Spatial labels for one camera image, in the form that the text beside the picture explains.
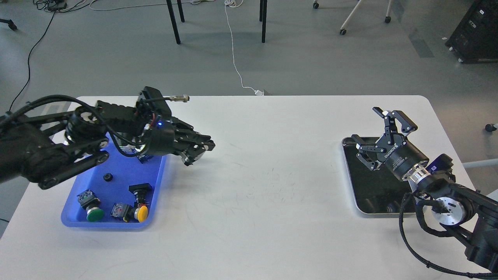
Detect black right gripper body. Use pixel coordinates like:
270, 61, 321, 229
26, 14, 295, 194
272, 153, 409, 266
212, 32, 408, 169
375, 134, 429, 181

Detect black equipment case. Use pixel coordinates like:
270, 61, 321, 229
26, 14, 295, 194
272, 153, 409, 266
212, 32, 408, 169
445, 0, 498, 64

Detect white cable on floor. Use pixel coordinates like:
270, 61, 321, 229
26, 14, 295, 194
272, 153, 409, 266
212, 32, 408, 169
224, 0, 265, 96

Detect black table legs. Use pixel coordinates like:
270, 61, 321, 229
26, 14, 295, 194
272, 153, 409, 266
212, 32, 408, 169
166, 0, 268, 44

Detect small black gear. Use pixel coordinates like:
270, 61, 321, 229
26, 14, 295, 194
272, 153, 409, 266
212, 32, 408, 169
103, 173, 114, 182

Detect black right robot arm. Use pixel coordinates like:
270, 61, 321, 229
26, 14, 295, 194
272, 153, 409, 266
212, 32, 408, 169
351, 107, 498, 280

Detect yellow push button switch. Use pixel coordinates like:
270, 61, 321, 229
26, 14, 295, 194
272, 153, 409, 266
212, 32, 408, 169
122, 205, 148, 222

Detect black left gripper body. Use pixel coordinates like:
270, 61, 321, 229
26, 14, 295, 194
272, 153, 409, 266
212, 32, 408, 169
142, 121, 195, 156

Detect blue plastic tray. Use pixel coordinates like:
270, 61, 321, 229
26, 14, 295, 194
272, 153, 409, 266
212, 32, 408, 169
61, 142, 168, 229

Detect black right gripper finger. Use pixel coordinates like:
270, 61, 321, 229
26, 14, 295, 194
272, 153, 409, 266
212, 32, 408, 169
351, 135, 384, 171
372, 107, 418, 145

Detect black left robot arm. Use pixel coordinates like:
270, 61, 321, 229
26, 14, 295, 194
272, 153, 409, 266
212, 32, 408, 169
0, 86, 215, 189

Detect silver metal tray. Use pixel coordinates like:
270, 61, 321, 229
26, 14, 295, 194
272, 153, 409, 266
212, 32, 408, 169
341, 137, 412, 218

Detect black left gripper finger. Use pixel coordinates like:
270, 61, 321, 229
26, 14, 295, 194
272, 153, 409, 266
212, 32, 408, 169
183, 129, 216, 150
179, 146, 215, 166

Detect green push button switch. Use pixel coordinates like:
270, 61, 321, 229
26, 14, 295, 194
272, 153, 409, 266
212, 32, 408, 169
77, 189, 104, 222

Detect black cable on floor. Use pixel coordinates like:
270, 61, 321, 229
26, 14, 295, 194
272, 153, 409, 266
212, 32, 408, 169
0, 0, 92, 113

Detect white chair base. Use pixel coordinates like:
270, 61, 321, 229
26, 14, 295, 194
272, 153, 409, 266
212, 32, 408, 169
312, 0, 394, 36

